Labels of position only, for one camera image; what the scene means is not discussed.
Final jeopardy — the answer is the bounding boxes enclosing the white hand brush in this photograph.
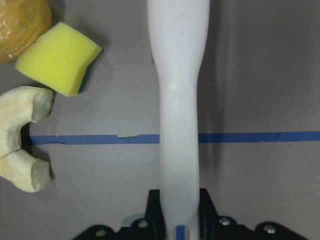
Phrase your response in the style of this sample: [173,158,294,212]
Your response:
[147,0,210,240]

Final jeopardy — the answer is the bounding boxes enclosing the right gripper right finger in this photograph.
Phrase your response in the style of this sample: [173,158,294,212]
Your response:
[199,188,306,240]

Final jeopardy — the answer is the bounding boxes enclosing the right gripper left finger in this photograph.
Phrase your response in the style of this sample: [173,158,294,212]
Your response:
[74,189,166,240]

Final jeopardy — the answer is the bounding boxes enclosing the curved pale peel piece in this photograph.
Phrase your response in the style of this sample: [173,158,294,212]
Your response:
[0,86,54,193]

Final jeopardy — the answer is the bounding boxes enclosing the yellow sponge piece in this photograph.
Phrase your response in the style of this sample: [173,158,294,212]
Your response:
[15,21,102,97]

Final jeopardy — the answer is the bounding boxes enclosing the orange crumpled food piece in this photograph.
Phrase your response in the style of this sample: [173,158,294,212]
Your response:
[0,0,52,64]

